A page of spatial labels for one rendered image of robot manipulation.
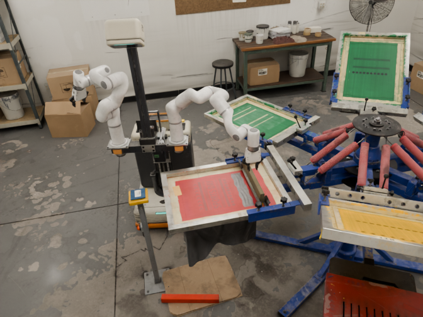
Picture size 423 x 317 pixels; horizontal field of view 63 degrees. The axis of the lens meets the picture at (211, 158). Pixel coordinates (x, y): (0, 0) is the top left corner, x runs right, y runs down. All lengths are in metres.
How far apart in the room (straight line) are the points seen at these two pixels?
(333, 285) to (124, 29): 1.73
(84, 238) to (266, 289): 1.80
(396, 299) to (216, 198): 1.16
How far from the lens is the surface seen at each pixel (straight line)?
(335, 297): 1.69
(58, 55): 5.91
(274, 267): 3.14
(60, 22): 5.78
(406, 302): 1.78
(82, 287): 3.27
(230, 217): 2.11
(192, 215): 2.19
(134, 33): 2.15
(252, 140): 2.13
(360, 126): 2.48
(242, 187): 2.36
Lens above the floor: 2.47
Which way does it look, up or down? 35 degrees down
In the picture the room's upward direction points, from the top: 4 degrees counter-clockwise
